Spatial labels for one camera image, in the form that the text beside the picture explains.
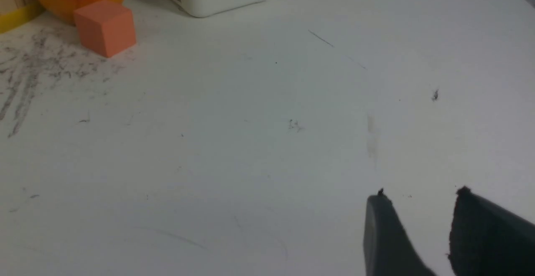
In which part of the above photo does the orange foam cube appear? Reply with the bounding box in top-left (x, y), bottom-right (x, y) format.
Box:
top-left (73, 0), bottom-right (136, 58)

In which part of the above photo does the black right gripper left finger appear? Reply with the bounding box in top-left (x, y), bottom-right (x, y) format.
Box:
top-left (363, 189), bottom-right (435, 276)

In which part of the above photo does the bamboo steamer basket yellow rim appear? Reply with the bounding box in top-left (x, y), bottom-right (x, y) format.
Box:
top-left (0, 0), bottom-right (45, 33)

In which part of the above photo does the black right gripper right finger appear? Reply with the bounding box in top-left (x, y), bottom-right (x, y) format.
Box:
top-left (448, 187), bottom-right (535, 276)

